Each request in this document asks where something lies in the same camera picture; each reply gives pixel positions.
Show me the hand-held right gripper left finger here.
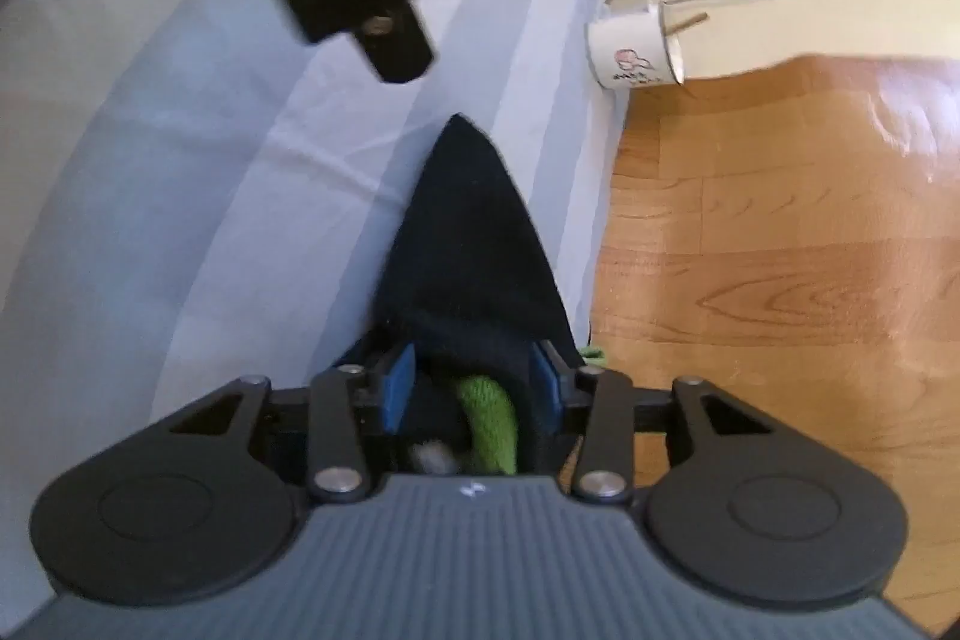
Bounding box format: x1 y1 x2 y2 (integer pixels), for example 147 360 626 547
169 342 418 504

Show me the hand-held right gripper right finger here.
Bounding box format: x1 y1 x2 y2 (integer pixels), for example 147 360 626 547
531 342 777 504

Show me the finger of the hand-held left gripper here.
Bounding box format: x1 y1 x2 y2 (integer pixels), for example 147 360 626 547
351 1 437 85

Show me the white enamel mug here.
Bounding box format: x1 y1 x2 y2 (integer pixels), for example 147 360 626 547
585 0 685 94

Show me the blue striped bed sheet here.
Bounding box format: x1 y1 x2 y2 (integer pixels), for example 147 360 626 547
0 0 638 536

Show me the wood pattern vinyl sheet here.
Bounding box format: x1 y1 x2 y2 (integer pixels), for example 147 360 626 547
589 53 960 633

